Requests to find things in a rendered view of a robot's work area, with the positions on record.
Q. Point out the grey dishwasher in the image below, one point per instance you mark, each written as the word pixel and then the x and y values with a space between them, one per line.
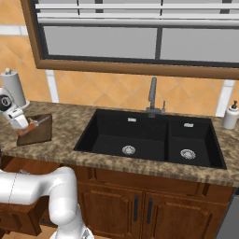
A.
pixel 229 217

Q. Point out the grey sink tap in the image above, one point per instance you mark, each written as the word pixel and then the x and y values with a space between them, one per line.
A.
pixel 152 93

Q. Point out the white soap dispenser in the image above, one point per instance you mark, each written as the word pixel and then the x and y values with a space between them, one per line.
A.
pixel 230 116

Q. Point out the wooden panel under sink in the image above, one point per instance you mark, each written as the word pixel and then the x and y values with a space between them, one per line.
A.
pixel 146 180

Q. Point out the dark brown cutting board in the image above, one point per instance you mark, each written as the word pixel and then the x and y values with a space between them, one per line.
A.
pixel 39 132

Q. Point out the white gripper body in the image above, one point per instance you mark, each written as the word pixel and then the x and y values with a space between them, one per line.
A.
pixel 18 119

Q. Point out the black double sink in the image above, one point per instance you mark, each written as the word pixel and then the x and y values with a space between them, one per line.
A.
pixel 146 137

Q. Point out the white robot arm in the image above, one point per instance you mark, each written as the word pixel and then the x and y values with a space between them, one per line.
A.
pixel 60 193

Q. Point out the wooden framed window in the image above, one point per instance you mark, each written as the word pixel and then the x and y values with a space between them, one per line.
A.
pixel 102 40

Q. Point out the open wooden drawer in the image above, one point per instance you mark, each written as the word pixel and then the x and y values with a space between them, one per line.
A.
pixel 28 214

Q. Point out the wooden cupboard door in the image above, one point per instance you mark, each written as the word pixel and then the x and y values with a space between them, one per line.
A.
pixel 109 211
pixel 183 219

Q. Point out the white paper towel roll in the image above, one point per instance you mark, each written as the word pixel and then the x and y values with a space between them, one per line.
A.
pixel 13 85

